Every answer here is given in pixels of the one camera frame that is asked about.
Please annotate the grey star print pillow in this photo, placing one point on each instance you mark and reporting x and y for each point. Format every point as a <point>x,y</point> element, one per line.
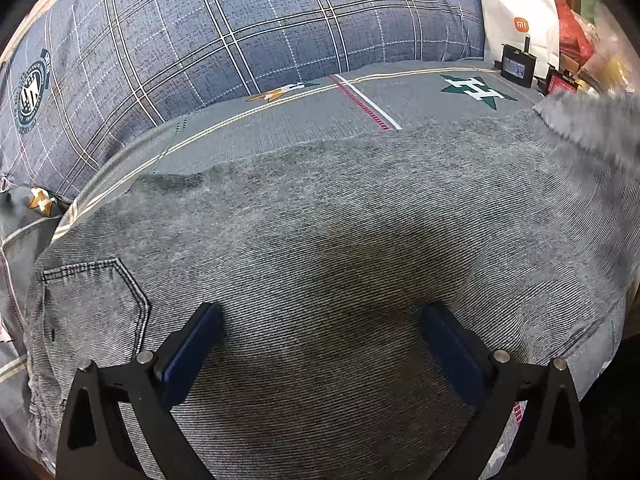
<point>25,220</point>

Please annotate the small red black box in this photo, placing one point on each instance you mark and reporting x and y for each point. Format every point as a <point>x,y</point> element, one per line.
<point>560,82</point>

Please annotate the clear plastic bag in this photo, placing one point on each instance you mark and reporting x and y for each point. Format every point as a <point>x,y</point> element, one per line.
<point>610,60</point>

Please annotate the white paper bag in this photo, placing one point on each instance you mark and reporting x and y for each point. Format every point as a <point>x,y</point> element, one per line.
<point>505,0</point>

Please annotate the red plastic bag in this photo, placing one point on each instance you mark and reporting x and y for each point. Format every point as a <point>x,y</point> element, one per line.
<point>572,30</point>

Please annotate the grey star print bed sheet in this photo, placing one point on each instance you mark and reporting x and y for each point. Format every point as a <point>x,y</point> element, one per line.
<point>425,105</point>

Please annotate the blue plaid quilt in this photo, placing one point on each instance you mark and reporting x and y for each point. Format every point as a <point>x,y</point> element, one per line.
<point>225,35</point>

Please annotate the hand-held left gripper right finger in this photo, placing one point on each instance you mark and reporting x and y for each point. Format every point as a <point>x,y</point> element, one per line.
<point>450,350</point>

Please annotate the grey denim pants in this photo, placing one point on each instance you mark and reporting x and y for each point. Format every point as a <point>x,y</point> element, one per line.
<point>325,220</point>

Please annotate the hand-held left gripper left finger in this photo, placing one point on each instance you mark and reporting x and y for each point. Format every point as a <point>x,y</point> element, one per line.
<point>192,350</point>

